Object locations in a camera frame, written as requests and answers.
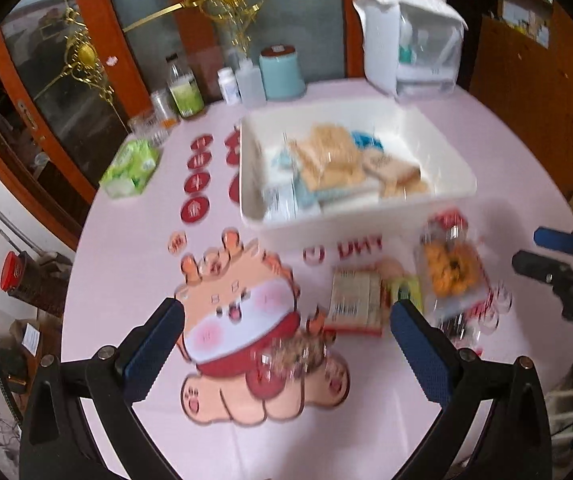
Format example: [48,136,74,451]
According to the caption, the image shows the green pineapple cake packet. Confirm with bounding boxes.
[387,275,424,313]

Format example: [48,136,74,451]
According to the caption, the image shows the orange puffs clear bag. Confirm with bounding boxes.
[414,208,489,326]

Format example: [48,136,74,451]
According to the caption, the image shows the red white wafer packet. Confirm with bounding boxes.
[323,269,383,336]

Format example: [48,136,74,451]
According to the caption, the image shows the brown nut snack packet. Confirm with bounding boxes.
[258,332,329,379]

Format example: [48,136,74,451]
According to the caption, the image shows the red lid dark jar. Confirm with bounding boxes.
[0,252,67,318]

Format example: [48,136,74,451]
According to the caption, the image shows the pink cartoon tablecloth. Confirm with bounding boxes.
[60,78,573,480]

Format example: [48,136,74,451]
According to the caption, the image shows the brown wooden cabinet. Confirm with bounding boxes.
[469,4,573,197]

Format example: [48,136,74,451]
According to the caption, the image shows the green tissue pack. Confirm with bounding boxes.
[100,139,160,200]

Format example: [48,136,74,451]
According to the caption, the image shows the white plastic storage bin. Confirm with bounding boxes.
[239,98,477,234]

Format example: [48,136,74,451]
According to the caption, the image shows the clear glass cup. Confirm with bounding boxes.
[128,110,169,148]

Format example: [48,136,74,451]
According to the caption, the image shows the small jar orange contents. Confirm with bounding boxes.
[150,88,180,129]

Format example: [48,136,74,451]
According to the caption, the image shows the green label glass bottle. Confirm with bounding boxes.
[166,53,205,119]

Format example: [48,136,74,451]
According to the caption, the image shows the white pill bottle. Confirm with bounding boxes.
[217,67,241,105]

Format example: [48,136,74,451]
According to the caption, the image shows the white squeeze bottle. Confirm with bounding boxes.
[236,58,267,108]

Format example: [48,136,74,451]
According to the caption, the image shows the light blue canister brown lid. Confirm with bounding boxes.
[259,44,306,101]

